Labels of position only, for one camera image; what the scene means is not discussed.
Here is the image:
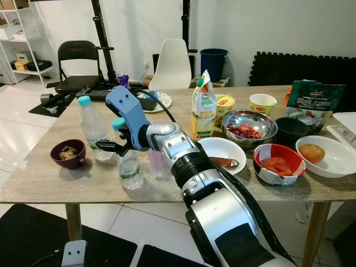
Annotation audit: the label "clear water bottle teal cap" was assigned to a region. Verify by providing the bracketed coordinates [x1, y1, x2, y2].
[111, 117, 139, 191]
[77, 96, 107, 162]

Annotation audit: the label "clear pink glass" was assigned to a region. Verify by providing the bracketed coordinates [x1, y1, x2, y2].
[146, 149, 169, 174]

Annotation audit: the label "purple bowl with food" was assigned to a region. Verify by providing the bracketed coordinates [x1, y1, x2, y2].
[50, 139, 87, 170]

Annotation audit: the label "black controller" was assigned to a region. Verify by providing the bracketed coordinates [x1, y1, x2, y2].
[89, 88, 118, 102]

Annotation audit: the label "patterned plate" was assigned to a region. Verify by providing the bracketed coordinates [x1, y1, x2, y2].
[136, 91, 172, 114]

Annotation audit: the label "purple drink can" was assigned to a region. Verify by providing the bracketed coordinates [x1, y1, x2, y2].
[117, 72, 131, 90]

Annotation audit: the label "wooden table leg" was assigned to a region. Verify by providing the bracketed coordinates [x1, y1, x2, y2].
[300, 201, 332, 267]
[65, 202, 82, 243]

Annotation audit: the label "white plastic chair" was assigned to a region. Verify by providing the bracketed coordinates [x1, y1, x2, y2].
[147, 38, 191, 90]

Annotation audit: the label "black folding chair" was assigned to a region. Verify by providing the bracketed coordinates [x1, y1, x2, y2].
[44, 40, 103, 95]

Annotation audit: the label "black stand pole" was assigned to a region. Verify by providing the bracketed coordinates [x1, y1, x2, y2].
[180, 0, 193, 51]
[91, 0, 118, 87]

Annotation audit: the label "brown sausage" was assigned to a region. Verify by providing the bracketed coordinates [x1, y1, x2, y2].
[209, 157, 240, 168]

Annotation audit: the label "yellow instant noodle cup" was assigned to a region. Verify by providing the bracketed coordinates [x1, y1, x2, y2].
[216, 95, 237, 120]
[249, 93, 278, 117]

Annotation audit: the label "white shelf rack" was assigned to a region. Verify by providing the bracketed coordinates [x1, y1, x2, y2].
[0, 0, 60, 85]

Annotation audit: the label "dark blue bin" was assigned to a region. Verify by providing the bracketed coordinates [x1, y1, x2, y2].
[200, 48, 229, 83]

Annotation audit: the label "black floor mat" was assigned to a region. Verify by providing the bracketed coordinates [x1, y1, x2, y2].
[135, 244, 207, 267]
[0, 204, 73, 267]

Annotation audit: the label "steel bowl with red food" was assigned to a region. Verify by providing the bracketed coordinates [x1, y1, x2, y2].
[221, 110, 278, 146]

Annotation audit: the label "red bowl with plastic wrap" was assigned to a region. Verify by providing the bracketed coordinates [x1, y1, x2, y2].
[253, 144, 307, 186]

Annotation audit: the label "black bowl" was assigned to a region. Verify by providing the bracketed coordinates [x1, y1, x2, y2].
[275, 117, 310, 147]

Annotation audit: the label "orange bun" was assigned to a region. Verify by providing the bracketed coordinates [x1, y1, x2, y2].
[299, 144, 325, 164]

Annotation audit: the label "black foam mats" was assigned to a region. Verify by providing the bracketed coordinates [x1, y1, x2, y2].
[248, 52, 356, 87]

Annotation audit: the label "green stock packet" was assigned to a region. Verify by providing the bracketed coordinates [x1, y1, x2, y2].
[284, 80, 347, 135]

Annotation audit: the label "white bowl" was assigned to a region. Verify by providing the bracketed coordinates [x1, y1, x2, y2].
[295, 135, 356, 179]

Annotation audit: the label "white plastic container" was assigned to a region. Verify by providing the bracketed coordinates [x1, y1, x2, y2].
[325, 112, 356, 149]

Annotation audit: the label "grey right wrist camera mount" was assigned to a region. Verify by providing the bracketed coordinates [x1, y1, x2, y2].
[105, 85, 152, 152]

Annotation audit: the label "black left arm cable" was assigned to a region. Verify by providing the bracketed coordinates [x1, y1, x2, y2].
[28, 250, 65, 267]

